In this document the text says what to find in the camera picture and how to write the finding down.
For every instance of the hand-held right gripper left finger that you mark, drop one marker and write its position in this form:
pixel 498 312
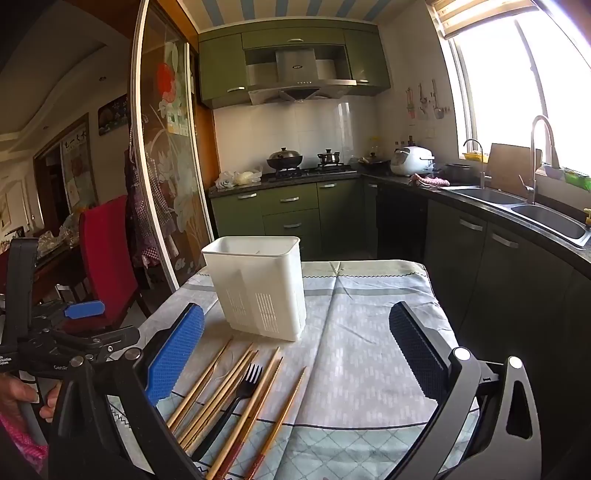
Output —
pixel 175 355

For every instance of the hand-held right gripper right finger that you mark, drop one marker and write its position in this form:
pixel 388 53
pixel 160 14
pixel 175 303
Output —
pixel 418 355

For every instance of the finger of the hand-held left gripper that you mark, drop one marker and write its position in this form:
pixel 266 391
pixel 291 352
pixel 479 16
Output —
pixel 111 339
pixel 85 309

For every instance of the bunch of wooden chopsticks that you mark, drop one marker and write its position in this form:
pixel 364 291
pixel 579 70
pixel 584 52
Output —
pixel 241 415

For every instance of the white plastic utensil holder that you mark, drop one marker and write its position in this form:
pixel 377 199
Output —
pixel 258 286

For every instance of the person's left forearm pink sleeve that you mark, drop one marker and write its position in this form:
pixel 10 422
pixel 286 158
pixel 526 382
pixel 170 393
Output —
pixel 18 443

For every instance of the person's left hand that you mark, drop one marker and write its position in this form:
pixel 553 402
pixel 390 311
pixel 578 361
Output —
pixel 16 392

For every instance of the cluttered wooden dining table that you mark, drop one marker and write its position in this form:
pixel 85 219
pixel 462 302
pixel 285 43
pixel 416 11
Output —
pixel 51 258

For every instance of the red covered dining chair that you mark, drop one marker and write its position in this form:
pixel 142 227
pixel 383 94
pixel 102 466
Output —
pixel 106 258

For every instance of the pale green patterned tablecloth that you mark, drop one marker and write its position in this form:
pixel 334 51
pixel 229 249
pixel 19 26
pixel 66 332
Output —
pixel 360 369

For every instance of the black plastic fork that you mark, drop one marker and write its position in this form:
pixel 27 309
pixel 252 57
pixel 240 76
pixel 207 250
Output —
pixel 249 379

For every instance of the black built-in appliance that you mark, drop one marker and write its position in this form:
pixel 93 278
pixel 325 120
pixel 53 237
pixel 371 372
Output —
pixel 399 221

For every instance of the floral glass sliding door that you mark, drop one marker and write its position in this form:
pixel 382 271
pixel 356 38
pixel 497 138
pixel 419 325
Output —
pixel 171 184

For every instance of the dark stone countertop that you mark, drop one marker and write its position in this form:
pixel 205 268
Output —
pixel 461 196

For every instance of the pink cloth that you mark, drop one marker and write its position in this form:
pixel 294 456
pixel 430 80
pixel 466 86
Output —
pixel 429 180

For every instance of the green base kitchen cabinets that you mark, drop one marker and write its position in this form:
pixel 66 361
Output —
pixel 291 217

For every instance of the stainless steel double sink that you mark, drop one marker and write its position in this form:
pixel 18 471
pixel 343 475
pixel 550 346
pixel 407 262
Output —
pixel 545 219

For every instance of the dark cooking pot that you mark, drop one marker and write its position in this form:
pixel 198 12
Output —
pixel 458 171

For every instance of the white plastic bags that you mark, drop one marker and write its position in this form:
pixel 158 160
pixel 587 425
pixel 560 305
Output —
pixel 240 177

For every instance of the white rice cooker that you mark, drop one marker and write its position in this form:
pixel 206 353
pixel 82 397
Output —
pixel 411 161

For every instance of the black frying pan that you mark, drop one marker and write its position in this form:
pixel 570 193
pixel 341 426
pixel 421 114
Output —
pixel 375 162

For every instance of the small steel faucet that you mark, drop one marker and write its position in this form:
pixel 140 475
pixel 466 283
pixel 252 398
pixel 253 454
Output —
pixel 482 166

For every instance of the yellow basket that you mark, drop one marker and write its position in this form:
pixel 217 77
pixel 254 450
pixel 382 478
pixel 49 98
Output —
pixel 473 156

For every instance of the wooden cutting board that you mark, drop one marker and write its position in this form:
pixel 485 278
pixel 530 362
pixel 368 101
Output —
pixel 508 166

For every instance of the black gas stove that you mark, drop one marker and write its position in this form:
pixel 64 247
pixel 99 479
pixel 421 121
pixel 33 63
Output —
pixel 314 171

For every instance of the small steel pot with lid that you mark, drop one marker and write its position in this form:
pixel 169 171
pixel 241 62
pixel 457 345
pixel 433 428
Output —
pixel 328 158

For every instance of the black wok with lid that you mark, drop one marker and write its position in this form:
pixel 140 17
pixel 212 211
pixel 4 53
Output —
pixel 284 159

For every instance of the tall steel faucet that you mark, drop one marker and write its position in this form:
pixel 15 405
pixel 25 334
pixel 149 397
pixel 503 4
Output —
pixel 535 138

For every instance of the green upper kitchen cabinets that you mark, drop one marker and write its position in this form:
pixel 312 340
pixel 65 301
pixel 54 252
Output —
pixel 221 69

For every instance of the kitchen window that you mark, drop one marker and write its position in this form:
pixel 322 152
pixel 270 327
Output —
pixel 531 92

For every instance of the stainless steel range hood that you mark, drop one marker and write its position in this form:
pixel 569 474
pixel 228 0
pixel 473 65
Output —
pixel 295 69

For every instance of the window blind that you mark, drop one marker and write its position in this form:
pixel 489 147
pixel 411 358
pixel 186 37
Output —
pixel 471 16

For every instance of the wall poster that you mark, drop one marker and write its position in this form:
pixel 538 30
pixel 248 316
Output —
pixel 76 166

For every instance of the dark framed wall picture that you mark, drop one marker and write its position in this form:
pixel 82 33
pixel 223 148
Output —
pixel 113 114

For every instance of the wall socket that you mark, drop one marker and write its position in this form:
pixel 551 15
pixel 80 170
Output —
pixel 429 134

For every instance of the wall hanging kitchen tools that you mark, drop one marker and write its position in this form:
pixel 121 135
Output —
pixel 422 104

